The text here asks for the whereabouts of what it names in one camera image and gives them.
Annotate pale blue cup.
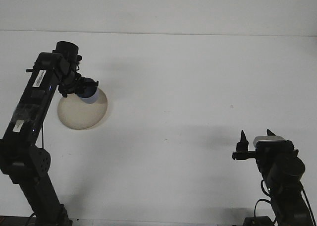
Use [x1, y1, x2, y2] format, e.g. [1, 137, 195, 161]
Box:
[75, 78, 100, 105]

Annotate pale round plate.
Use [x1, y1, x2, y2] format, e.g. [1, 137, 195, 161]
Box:
[57, 87, 109, 131]

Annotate dark robot mounting platform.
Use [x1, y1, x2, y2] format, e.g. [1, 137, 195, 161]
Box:
[0, 215, 32, 226]

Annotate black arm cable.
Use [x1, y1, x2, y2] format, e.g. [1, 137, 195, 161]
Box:
[254, 179, 317, 222]
[26, 125, 46, 226]

